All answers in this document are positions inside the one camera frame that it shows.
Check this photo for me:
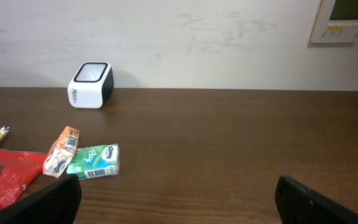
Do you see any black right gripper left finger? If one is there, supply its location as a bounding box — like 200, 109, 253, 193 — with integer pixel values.
0, 174, 82, 224

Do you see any orange Kleenex tissue pack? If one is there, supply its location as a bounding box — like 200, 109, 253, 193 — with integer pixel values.
42, 126, 80, 178

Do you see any white barcode scanner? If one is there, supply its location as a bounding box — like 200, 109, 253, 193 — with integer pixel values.
67, 62, 114, 109

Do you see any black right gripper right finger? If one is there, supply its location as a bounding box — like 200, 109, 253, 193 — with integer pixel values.
275, 175, 358, 224

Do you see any green Kleenex tissue pack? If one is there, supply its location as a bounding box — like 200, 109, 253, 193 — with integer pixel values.
66, 144, 120, 180

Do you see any red snack bag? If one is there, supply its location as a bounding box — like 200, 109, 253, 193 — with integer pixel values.
0, 149, 47, 210

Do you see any beige wall control panel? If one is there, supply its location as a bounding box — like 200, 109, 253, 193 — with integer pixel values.
310, 0, 358, 44

